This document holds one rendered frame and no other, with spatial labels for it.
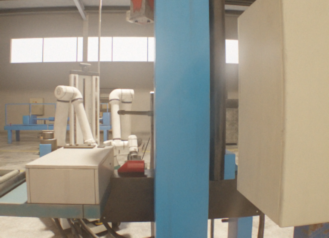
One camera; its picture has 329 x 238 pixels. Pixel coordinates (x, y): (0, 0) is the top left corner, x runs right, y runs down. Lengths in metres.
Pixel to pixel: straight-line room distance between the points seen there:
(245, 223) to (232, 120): 8.23
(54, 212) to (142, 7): 1.13
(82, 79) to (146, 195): 2.04
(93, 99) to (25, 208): 2.14
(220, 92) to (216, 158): 0.26
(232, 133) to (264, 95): 8.94
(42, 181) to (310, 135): 0.75
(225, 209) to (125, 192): 0.45
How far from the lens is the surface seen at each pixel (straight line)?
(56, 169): 0.85
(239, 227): 1.24
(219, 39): 1.04
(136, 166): 1.13
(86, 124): 2.46
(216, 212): 1.18
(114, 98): 2.71
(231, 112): 9.35
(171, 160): 0.83
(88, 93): 2.95
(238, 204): 1.20
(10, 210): 0.95
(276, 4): 0.46
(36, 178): 0.88
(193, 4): 0.90
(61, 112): 2.44
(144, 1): 1.51
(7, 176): 1.18
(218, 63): 1.01
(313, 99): 0.43
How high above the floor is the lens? 1.37
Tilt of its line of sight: 1 degrees down
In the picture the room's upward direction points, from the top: straight up
